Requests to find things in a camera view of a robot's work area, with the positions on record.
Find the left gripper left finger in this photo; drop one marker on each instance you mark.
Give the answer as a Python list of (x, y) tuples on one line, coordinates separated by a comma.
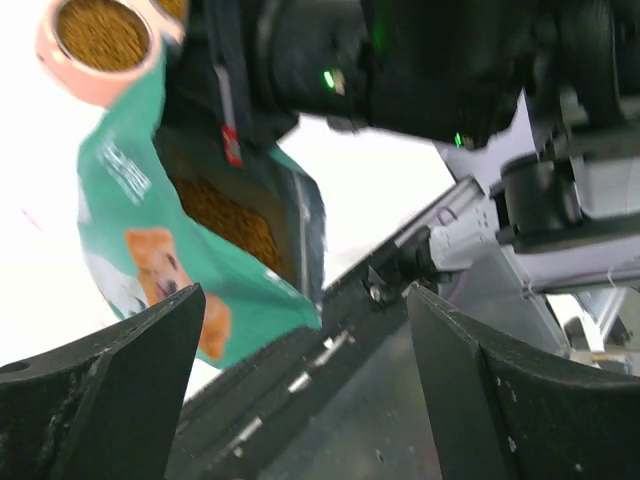
[(105, 406)]

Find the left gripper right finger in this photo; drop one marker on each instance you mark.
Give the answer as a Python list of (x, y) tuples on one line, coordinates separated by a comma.
[(502, 409)]

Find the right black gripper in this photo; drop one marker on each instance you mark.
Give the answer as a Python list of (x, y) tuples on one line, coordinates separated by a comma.
[(247, 69)]

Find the teal dog food bag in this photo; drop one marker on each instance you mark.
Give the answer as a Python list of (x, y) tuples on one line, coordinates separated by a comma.
[(141, 247)]

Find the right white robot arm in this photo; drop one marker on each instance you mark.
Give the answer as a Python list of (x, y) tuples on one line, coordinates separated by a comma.
[(453, 72)]

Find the pink double pet bowl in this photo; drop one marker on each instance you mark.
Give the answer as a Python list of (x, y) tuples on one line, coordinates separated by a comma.
[(96, 49)]

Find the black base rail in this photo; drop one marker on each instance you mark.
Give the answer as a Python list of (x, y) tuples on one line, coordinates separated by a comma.
[(251, 411)]

